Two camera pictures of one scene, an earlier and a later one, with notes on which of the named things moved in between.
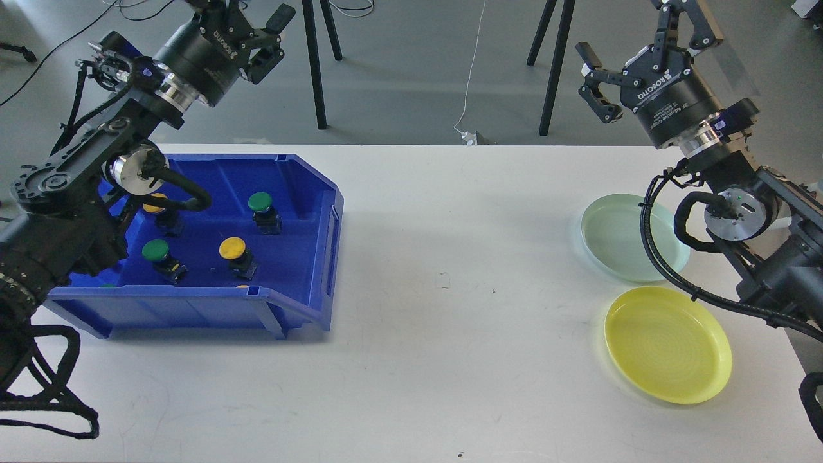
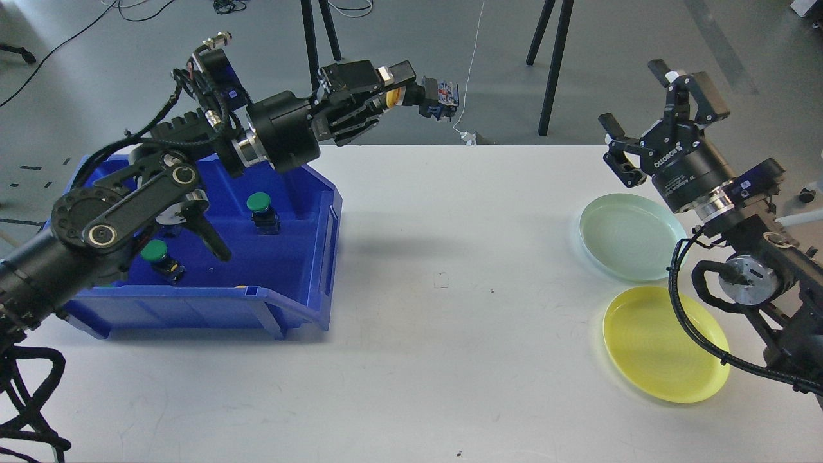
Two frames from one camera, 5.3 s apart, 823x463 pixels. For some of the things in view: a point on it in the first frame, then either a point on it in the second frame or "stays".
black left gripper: x=207 y=53 to x=284 y=126
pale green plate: x=612 y=226 stays
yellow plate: x=671 y=346 stays
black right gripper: x=670 y=99 to x=685 y=167
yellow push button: x=241 y=261 to x=437 y=98
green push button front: x=157 y=251 stays
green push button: x=265 y=215 stays
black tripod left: x=310 y=21 stays
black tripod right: x=558 y=57 stays
